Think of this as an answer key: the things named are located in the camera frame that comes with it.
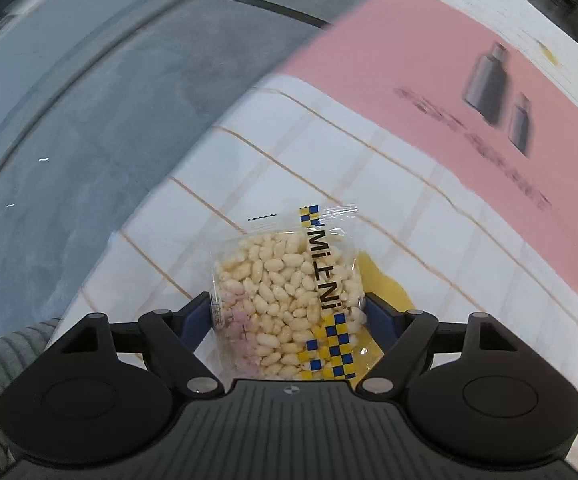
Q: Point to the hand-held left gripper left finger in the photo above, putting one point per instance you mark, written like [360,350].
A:
[194,322]

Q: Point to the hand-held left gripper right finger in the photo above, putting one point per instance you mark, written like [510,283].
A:
[381,317]

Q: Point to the puffed rice snack packet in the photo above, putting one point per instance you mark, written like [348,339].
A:
[274,280]

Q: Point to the pink and white printed tablecloth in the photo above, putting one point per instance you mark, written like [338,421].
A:
[419,110]

